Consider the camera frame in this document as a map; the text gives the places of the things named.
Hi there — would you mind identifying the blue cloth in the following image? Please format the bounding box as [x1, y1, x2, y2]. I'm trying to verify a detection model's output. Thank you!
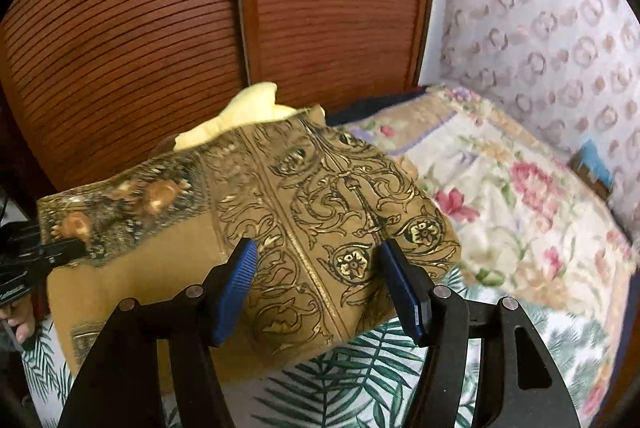
[582, 139, 616, 186]

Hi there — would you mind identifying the small cardboard box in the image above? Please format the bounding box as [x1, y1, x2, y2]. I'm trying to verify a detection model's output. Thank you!
[570, 148, 613, 199]

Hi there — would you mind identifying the yellow plush toy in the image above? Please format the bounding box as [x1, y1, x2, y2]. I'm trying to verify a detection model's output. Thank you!
[172, 81, 301, 152]

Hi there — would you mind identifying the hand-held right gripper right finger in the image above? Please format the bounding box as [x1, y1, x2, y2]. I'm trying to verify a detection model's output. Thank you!
[379, 239, 583, 428]

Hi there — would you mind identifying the leaf print bed sheet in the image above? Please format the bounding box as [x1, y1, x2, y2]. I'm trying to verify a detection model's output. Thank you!
[22, 268, 613, 428]

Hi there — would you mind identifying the floral quilt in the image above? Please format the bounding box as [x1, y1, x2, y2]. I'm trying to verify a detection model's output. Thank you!
[345, 85, 638, 416]

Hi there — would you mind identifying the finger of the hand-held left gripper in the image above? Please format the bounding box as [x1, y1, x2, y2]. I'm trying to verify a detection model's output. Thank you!
[27, 235, 90, 271]

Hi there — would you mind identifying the dark blue mattress cover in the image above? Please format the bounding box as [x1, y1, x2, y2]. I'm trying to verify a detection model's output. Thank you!
[325, 88, 431, 126]

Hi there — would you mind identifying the golden brown patterned blanket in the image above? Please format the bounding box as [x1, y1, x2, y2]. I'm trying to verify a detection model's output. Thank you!
[37, 104, 462, 376]

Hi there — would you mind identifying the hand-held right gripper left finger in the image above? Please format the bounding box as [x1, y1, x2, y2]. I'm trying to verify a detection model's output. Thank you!
[57, 238, 258, 428]

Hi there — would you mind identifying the circle pattern curtain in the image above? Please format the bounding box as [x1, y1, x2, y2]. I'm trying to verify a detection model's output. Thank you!
[435, 0, 640, 254]

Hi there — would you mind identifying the person's left hand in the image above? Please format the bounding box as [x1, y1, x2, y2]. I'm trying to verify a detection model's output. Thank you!
[0, 293, 37, 345]

